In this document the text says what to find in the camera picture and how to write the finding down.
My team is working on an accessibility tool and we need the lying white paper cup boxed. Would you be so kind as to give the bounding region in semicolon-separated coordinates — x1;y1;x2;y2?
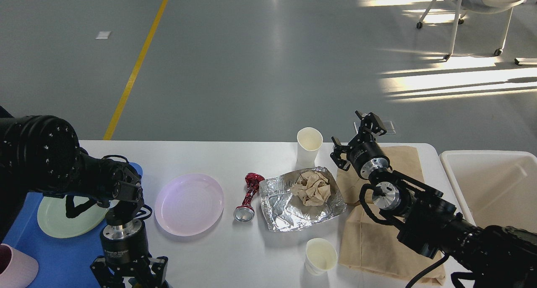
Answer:
305;238;338;276

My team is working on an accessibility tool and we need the white plastic bin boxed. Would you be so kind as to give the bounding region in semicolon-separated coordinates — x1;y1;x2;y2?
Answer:
440;150;537;233

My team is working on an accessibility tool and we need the crushed red can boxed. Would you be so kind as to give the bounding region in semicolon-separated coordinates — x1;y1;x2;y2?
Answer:
234;173;265;223

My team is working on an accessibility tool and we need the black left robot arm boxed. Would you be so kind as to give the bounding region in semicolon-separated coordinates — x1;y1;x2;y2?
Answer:
0;115;169;288

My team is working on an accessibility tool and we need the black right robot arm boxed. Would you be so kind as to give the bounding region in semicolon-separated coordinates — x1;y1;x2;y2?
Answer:
330;111;537;288

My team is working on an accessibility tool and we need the crumpled brown paper napkin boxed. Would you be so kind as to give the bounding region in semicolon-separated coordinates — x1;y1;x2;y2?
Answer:
290;171;331;207

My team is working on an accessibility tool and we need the aluminium foil tray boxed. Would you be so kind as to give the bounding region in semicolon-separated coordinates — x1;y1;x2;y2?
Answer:
259;166;347;232

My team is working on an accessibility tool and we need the upright white paper cup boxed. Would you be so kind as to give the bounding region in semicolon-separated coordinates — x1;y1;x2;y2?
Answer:
297;127;323;168

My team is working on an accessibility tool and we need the pink mug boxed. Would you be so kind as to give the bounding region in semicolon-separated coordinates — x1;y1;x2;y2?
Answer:
0;243;39;288

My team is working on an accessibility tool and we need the brown paper bag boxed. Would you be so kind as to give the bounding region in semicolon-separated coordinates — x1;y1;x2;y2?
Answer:
336;146;447;286

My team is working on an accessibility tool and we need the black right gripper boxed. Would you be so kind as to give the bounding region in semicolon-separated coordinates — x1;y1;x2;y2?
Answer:
330;110;391;180

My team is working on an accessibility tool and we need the white office chair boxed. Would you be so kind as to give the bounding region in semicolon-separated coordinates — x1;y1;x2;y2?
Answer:
416;0;525;61

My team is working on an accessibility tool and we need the green plate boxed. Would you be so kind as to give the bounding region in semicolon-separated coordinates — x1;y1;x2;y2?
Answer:
37;197;108;238

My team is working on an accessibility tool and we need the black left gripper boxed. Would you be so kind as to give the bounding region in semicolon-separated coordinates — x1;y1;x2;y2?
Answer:
90;220;169;288

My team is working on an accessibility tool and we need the pink plate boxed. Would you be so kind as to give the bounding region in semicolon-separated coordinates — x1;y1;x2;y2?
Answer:
154;173;224;237

